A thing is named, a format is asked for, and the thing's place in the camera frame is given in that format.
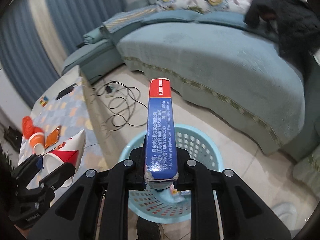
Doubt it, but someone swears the light blue plastic basket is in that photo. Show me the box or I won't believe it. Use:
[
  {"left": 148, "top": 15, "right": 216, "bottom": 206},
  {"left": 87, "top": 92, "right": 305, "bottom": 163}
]
[{"left": 118, "top": 123, "right": 223, "bottom": 223}]

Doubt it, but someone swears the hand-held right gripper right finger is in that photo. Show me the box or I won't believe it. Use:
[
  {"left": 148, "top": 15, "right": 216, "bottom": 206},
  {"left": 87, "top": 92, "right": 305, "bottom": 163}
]
[{"left": 175, "top": 147, "right": 292, "bottom": 240}]

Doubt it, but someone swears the orange plastic bag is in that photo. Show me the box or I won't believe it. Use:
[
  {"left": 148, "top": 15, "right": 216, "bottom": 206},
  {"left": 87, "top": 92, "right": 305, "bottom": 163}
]
[{"left": 21, "top": 116, "right": 43, "bottom": 138}]

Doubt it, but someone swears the orange paper cup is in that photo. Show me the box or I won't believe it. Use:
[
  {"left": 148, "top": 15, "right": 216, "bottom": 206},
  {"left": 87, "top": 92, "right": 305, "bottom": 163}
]
[{"left": 28, "top": 131, "right": 47, "bottom": 154}]

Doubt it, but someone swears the green potted plant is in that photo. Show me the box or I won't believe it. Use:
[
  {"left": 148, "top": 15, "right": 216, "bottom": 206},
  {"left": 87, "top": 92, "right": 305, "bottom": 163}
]
[{"left": 0, "top": 149, "right": 13, "bottom": 162}]

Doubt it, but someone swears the teal sofa cushion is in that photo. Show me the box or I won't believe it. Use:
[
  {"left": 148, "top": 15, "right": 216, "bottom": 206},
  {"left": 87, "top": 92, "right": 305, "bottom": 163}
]
[
  {"left": 197, "top": 12, "right": 250, "bottom": 29},
  {"left": 141, "top": 10, "right": 200, "bottom": 25}
]

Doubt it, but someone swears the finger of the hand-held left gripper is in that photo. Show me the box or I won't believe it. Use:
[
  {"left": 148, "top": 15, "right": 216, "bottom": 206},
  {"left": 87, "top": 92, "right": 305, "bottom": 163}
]
[
  {"left": 40, "top": 162, "right": 75, "bottom": 193},
  {"left": 11, "top": 154, "right": 44, "bottom": 180}
]

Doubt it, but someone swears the blue curtain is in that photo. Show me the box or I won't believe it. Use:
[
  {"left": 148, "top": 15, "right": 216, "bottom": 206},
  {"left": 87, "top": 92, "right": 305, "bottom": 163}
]
[
  {"left": 44, "top": 0, "right": 129, "bottom": 57},
  {"left": 0, "top": 0, "right": 62, "bottom": 109}
]

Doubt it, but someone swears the folded teal blanket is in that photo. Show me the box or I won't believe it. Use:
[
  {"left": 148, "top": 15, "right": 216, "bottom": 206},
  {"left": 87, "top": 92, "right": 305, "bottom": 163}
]
[{"left": 83, "top": 27, "right": 108, "bottom": 46}]

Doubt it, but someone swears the red white paper cup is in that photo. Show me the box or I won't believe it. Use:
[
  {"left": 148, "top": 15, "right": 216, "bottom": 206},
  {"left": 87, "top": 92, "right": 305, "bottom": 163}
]
[{"left": 42, "top": 129, "right": 87, "bottom": 188}]

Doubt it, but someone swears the orange foil snack wrapper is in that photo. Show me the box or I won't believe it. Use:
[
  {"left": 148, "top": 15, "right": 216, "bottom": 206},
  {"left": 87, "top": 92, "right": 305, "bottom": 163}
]
[{"left": 44, "top": 126, "right": 62, "bottom": 147}]

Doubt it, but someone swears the long black cable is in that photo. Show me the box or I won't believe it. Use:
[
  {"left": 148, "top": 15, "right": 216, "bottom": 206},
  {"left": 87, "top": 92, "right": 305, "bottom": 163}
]
[{"left": 100, "top": 80, "right": 148, "bottom": 133}]

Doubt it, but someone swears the person's right hand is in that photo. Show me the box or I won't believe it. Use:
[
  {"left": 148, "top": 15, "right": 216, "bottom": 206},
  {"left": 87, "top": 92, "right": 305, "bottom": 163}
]
[{"left": 136, "top": 216, "right": 163, "bottom": 240}]

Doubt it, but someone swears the black chair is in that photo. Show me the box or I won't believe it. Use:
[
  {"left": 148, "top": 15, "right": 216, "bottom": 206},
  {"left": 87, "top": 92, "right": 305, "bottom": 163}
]
[{"left": 0, "top": 159, "right": 16, "bottom": 220}]

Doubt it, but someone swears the pale teal fabric stool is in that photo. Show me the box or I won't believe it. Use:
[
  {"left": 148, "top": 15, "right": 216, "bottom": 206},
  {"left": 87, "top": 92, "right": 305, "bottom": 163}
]
[{"left": 292, "top": 147, "right": 320, "bottom": 189}]

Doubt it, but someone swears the black jacket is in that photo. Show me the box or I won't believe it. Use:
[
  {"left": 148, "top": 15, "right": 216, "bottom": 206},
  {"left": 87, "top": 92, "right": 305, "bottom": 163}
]
[{"left": 244, "top": 0, "right": 320, "bottom": 63}]

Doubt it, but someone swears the teal fabric sofa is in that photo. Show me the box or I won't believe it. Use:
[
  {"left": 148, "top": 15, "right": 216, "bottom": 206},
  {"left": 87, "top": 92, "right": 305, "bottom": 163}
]
[{"left": 61, "top": 0, "right": 320, "bottom": 163}]

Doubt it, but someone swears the striped teal sofa throw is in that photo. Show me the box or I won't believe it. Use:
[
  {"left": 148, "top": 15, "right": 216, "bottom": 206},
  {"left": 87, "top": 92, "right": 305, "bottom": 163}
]
[{"left": 102, "top": 5, "right": 160, "bottom": 34}]

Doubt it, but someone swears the black charging cable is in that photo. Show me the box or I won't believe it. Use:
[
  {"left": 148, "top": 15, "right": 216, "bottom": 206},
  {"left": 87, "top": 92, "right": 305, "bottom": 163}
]
[{"left": 74, "top": 76, "right": 110, "bottom": 89}]

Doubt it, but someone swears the white slipper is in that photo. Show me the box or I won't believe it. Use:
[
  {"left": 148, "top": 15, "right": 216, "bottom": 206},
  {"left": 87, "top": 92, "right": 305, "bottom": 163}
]
[{"left": 270, "top": 202, "right": 299, "bottom": 222}]

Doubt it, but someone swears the black smartphone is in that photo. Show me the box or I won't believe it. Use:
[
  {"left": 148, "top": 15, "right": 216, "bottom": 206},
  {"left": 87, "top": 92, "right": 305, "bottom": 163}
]
[{"left": 56, "top": 84, "right": 77, "bottom": 100}]

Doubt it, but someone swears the striped grey white cloth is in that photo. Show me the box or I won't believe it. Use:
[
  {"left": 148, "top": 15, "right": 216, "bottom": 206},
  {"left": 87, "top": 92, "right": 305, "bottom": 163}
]
[{"left": 18, "top": 136, "right": 34, "bottom": 167}]

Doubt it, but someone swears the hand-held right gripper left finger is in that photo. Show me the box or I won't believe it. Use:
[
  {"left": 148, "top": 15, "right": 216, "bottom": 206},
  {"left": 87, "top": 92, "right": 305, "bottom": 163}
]
[{"left": 29, "top": 135, "right": 148, "bottom": 240}]

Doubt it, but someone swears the white sheer curtain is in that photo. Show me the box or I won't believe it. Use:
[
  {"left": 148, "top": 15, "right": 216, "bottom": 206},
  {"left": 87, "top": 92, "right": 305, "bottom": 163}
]
[{"left": 26, "top": 0, "right": 75, "bottom": 68}]

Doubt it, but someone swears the blue red card box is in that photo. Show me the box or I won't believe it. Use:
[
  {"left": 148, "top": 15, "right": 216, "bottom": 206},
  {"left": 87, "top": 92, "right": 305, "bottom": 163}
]
[{"left": 144, "top": 79, "right": 180, "bottom": 183}]

